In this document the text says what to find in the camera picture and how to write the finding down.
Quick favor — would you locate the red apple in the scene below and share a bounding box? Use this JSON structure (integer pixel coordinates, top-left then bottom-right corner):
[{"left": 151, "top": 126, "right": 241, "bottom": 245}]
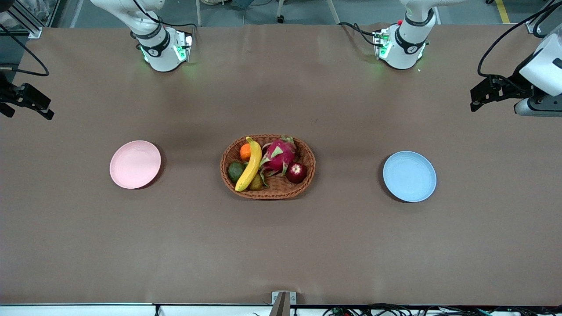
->
[{"left": 286, "top": 162, "right": 307, "bottom": 184}]

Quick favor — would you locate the yellow banana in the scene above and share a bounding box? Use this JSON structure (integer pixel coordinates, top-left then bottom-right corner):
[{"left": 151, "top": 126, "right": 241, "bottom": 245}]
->
[{"left": 235, "top": 136, "right": 263, "bottom": 192}]

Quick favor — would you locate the pink plate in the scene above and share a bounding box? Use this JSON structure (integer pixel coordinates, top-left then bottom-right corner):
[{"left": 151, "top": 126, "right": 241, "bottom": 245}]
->
[{"left": 109, "top": 140, "right": 162, "bottom": 190}]

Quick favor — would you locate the blue plate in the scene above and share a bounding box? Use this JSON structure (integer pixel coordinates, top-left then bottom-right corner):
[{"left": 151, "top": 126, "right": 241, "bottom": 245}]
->
[{"left": 382, "top": 151, "right": 437, "bottom": 203}]

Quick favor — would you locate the green avocado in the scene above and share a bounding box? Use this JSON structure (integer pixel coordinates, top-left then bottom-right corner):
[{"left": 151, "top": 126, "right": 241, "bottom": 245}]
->
[{"left": 228, "top": 162, "right": 246, "bottom": 184}]

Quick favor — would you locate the pink dragon fruit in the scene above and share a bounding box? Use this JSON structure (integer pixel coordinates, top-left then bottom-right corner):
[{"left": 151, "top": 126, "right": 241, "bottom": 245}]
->
[{"left": 258, "top": 136, "right": 298, "bottom": 187}]

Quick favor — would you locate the brown wicker basket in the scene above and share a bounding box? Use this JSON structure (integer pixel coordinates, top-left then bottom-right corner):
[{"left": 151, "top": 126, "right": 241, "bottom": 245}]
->
[{"left": 220, "top": 134, "right": 316, "bottom": 200}]

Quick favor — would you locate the aluminium frame profile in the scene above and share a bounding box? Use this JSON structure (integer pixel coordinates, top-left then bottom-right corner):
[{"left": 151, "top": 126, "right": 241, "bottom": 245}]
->
[
  {"left": 0, "top": 0, "right": 43, "bottom": 39},
  {"left": 526, "top": 0, "right": 562, "bottom": 34}
]

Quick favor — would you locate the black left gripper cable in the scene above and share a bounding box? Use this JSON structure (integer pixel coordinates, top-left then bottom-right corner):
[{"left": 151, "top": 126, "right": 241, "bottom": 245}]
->
[{"left": 477, "top": 0, "right": 562, "bottom": 78}]

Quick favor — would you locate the black right base cable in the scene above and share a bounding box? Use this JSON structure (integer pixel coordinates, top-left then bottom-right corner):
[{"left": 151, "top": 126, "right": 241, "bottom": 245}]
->
[{"left": 132, "top": 0, "right": 197, "bottom": 32}]

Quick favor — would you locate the black base cable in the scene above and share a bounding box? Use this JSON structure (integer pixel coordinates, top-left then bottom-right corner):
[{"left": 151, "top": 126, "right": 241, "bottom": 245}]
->
[
  {"left": 337, "top": 22, "right": 379, "bottom": 47},
  {"left": 132, "top": 0, "right": 197, "bottom": 32}
]

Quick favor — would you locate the black left base cable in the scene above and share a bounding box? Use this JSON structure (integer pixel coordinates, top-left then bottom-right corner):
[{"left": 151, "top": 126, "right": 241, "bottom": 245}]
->
[{"left": 337, "top": 22, "right": 379, "bottom": 47}]

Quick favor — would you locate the black cable bundle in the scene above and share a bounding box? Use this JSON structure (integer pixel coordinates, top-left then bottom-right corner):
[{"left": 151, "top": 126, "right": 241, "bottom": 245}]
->
[{"left": 323, "top": 304, "right": 562, "bottom": 316}]

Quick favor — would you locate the metal table bracket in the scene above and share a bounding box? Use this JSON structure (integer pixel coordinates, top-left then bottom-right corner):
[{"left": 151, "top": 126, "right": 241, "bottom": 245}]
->
[{"left": 271, "top": 291, "right": 297, "bottom": 316}]

